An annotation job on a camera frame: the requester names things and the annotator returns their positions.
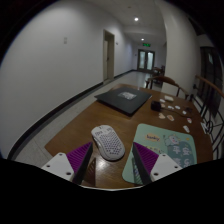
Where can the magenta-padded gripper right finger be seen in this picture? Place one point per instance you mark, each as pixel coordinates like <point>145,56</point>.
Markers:
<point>165,165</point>

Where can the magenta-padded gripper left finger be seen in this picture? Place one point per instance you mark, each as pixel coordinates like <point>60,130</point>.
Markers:
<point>58,165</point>

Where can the white honeycomb computer mouse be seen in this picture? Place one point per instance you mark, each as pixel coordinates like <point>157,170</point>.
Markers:
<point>108,143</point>

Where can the mint green printed mouse pad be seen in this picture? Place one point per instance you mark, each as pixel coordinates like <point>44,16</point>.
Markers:
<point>160,140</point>

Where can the small orange white sticker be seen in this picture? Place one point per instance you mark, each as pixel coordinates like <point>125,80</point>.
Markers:
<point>170,117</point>
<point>161,115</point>
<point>163,105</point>

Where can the white flat card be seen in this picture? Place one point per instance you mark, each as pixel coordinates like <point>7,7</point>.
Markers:
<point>203,127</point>

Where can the small black block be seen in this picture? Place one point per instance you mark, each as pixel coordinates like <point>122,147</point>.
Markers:
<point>156,106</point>

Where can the white rectangular card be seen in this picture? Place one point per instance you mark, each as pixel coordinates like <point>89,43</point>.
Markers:
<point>169,98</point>

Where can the black flat box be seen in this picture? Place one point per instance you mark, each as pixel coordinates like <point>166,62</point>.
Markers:
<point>113,99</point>

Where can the wooden armchair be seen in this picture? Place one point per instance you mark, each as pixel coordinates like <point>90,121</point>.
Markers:
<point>166,78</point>

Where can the black railing with wooden handrail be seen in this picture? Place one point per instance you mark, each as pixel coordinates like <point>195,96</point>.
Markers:
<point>208,82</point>

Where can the small dark wooden chair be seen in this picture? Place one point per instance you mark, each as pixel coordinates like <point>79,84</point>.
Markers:
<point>159,70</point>

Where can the glass double door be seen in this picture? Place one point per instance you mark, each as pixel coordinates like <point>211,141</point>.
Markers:
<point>142,60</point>

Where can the dark window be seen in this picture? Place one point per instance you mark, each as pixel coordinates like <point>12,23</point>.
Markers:
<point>208,66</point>

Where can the wooden side door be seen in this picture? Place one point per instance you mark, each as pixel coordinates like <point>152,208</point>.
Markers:
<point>109,56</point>

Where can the green exit sign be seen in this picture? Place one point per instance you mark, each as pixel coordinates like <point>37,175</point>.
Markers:
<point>146,44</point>

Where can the round ceiling light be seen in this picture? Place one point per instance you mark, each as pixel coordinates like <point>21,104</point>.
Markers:
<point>136,19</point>
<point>142,39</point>

